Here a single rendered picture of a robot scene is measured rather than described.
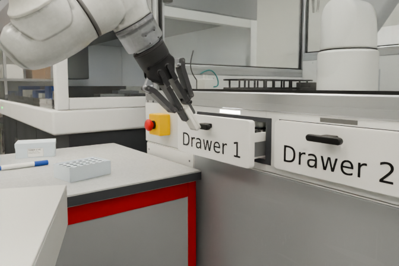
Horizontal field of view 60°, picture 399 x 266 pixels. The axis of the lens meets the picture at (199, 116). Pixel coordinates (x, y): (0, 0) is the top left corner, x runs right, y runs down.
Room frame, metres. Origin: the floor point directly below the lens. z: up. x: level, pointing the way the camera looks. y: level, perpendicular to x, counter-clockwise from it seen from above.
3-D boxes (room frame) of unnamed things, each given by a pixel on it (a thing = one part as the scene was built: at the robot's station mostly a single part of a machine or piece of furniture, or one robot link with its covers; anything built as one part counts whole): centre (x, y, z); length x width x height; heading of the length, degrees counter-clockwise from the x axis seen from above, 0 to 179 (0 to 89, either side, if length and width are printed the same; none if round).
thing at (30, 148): (1.21, 0.58, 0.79); 0.13 x 0.09 x 0.05; 111
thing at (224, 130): (0.89, -0.03, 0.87); 0.29 x 0.02 x 0.11; 37
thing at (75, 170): (0.94, 0.32, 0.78); 0.12 x 0.08 x 0.04; 139
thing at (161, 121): (1.17, 0.14, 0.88); 0.07 x 0.05 x 0.07; 37
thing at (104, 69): (2.49, 0.70, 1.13); 1.78 x 1.14 x 0.45; 37
